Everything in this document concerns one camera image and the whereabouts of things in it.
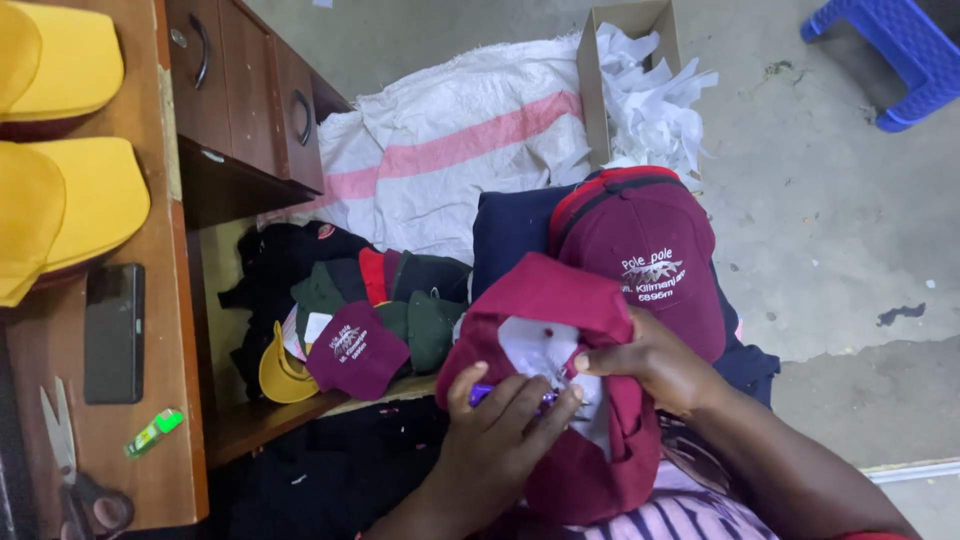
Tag person's right hand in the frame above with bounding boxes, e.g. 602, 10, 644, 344
573, 306, 730, 419

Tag person's left hand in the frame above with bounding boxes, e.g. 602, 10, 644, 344
438, 360, 585, 508

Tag purple thread snips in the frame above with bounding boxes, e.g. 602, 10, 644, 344
468, 383, 561, 413

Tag maroon cap with white lining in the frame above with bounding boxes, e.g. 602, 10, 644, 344
435, 252, 663, 527

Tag maroon embroidered cap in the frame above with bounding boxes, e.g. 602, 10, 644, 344
305, 300, 412, 402
555, 177, 728, 366

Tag pile of dark green caps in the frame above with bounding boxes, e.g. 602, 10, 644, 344
290, 250, 474, 378

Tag pink striped shirt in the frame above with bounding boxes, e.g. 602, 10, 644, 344
480, 420, 783, 540

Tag black fabric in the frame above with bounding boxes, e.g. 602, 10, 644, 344
208, 396, 453, 540

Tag red cap with black stripe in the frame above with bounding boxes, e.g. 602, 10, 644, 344
549, 165, 682, 252

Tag yellow cap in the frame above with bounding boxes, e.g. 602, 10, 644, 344
258, 320, 321, 405

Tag heap of white paper scraps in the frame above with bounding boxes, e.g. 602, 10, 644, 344
594, 21, 720, 194

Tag pile of black caps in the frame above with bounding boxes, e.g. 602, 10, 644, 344
217, 220, 374, 401

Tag brown cardboard box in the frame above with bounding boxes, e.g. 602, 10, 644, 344
575, 0, 704, 185

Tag white sack with pink stripe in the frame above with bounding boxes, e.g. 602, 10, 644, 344
257, 32, 595, 266

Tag green lighter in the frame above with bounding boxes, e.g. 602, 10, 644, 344
123, 408, 186, 461

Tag black phone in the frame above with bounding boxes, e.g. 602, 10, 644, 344
82, 262, 147, 407

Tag blue plastic stool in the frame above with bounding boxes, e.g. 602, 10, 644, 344
799, 0, 960, 135

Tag brown wooden desk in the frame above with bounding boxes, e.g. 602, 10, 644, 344
0, 0, 440, 540

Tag stack of yellow cap visors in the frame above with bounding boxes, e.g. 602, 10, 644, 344
0, 137, 152, 309
0, 0, 126, 142

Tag black drawer handle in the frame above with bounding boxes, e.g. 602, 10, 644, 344
186, 12, 212, 92
291, 88, 314, 148

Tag scissors with dark handles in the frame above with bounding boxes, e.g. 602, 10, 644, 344
38, 376, 137, 540

